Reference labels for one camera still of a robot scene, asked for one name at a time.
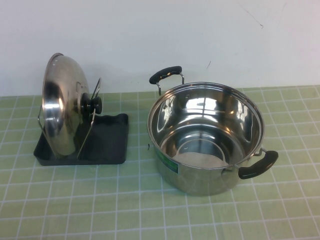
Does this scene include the stainless steel pot black handles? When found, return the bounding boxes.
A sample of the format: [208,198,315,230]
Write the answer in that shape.
[145,65,279,196]

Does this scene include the dark tray wire lid rack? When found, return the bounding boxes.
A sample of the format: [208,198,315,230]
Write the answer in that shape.
[33,77,127,166]

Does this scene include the green checked tablecloth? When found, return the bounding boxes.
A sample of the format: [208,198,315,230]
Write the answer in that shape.
[0,86,320,240]

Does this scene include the steel pot lid black knob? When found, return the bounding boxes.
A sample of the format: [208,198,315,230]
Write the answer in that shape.
[42,52,103,159]

